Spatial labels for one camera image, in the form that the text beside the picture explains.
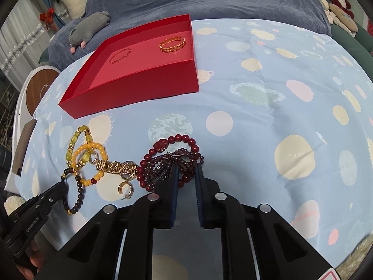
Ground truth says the crescent moon earring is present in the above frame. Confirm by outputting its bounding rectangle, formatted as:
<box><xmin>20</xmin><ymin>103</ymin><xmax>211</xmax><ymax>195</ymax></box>
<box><xmin>117</xmin><ymin>181</ymin><xmax>134</xmax><ymax>200</ymax></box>

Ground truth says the white round wooden-top device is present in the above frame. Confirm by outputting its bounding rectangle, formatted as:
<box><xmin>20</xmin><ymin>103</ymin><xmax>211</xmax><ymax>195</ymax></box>
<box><xmin>11</xmin><ymin>66</ymin><xmax>61</xmax><ymax>152</ymax></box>

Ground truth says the thin gold wire bangle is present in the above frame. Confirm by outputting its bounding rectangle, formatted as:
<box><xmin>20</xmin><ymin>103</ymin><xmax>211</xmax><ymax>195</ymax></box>
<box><xmin>109</xmin><ymin>48</ymin><xmax>131</xmax><ymax>64</ymax></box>

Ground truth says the dark brown bead bracelet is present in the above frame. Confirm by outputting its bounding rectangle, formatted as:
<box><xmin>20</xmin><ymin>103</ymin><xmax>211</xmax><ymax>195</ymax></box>
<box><xmin>61</xmin><ymin>167</ymin><xmax>86</xmax><ymax>216</ymax></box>

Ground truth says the orange yellow bead bracelet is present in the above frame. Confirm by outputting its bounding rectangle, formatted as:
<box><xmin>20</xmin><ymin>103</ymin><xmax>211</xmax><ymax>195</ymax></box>
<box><xmin>71</xmin><ymin>141</ymin><xmax>110</xmax><ymax>187</ymax></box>

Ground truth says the red large bead bracelet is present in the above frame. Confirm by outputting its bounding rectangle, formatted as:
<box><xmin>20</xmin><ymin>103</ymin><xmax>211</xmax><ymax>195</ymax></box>
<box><xmin>136</xmin><ymin>133</ymin><xmax>205</xmax><ymax>192</ymax></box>

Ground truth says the dark blue blanket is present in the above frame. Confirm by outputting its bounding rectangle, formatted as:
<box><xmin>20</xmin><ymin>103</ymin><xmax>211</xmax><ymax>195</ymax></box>
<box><xmin>48</xmin><ymin>0</ymin><xmax>332</xmax><ymax>71</ymax></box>

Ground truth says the red cardboard box tray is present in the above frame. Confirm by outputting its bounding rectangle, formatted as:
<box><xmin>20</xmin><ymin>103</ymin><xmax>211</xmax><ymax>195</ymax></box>
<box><xmin>59</xmin><ymin>14</ymin><xmax>199</xmax><ymax>119</ymax></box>

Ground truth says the green sofa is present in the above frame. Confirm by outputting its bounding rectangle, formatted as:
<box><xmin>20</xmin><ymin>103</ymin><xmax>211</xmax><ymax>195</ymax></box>
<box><xmin>303</xmin><ymin>0</ymin><xmax>373</xmax><ymax>85</ymax></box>

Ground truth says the beige flat plush toy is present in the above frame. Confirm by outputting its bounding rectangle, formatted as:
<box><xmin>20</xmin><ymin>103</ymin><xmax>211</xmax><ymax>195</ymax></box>
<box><xmin>329</xmin><ymin>3</ymin><xmax>359</xmax><ymax>33</ymax></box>

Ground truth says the green yellow bead bracelet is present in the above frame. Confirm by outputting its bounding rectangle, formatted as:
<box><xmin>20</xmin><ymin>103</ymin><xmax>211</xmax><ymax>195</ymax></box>
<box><xmin>65</xmin><ymin>124</ymin><xmax>94</xmax><ymax>167</ymax></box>

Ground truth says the gold watch band bracelet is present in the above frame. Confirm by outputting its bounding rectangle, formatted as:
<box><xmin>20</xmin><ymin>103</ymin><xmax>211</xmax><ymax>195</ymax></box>
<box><xmin>95</xmin><ymin>159</ymin><xmax>140</xmax><ymax>178</ymax></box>

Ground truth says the gold chain bangle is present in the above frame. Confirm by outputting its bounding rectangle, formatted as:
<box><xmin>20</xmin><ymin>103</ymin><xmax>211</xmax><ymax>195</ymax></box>
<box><xmin>159</xmin><ymin>36</ymin><xmax>186</xmax><ymax>53</ymax></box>

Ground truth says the white sheer curtain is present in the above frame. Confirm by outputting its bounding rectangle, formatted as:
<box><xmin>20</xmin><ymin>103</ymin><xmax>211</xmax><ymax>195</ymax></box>
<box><xmin>1</xmin><ymin>0</ymin><xmax>51</xmax><ymax>90</ymax></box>

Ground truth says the dark garnet multi-wrap bracelet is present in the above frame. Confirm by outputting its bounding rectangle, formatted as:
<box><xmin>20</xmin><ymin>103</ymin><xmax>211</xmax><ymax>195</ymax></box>
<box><xmin>143</xmin><ymin>148</ymin><xmax>205</xmax><ymax>189</ymax></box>

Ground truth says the person's left hand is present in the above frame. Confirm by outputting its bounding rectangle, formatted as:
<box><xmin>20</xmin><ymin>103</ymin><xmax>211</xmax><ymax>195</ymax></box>
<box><xmin>16</xmin><ymin>240</ymin><xmax>45</xmax><ymax>280</ymax></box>

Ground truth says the cream fluffy rug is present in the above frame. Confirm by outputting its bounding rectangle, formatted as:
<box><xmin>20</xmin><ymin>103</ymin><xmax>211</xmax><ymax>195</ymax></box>
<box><xmin>336</xmin><ymin>234</ymin><xmax>373</xmax><ymax>280</ymax></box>

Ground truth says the grey mouse plush toy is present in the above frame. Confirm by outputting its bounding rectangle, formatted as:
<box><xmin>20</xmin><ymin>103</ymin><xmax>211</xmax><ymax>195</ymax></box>
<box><xmin>68</xmin><ymin>11</ymin><xmax>111</xmax><ymax>54</ymax></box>

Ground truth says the red bow ribbon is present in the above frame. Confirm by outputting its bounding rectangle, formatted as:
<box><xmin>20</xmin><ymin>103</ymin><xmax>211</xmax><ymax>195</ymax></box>
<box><xmin>39</xmin><ymin>8</ymin><xmax>57</xmax><ymax>30</ymax></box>

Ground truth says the light blue planet bedsheet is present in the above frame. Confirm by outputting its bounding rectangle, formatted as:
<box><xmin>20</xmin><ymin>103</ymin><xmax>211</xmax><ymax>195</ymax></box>
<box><xmin>16</xmin><ymin>19</ymin><xmax>372</xmax><ymax>268</ymax></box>

